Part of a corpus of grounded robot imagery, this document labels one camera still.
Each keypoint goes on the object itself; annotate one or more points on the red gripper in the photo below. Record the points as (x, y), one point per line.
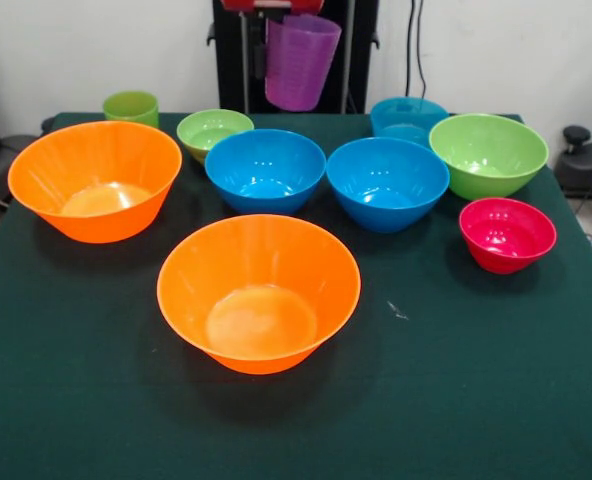
(276, 4)

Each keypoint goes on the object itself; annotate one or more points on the purple plastic cup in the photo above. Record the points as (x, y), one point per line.
(298, 65)

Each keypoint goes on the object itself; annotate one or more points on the blue plastic bowl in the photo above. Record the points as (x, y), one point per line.
(386, 175)
(266, 165)

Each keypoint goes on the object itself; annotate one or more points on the large orange plastic bowl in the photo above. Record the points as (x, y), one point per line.
(91, 155)
(256, 250)

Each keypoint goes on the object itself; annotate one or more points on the small green plastic bowl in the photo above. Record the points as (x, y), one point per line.
(211, 130)

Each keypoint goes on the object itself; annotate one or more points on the green plastic cup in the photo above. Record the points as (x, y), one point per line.
(131, 110)

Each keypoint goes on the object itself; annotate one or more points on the small translucent blue bowl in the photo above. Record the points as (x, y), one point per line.
(408, 117)

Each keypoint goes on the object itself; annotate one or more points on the large green plastic bowl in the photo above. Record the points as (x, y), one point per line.
(486, 145)

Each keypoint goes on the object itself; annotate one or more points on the small pink plastic bowl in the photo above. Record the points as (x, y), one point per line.
(506, 230)

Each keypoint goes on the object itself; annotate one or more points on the black stand base with knob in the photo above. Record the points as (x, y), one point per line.
(591, 165)

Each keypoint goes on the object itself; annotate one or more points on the dark green table cloth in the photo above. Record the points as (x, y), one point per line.
(446, 400)

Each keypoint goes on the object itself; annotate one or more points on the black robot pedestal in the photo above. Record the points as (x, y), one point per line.
(228, 60)

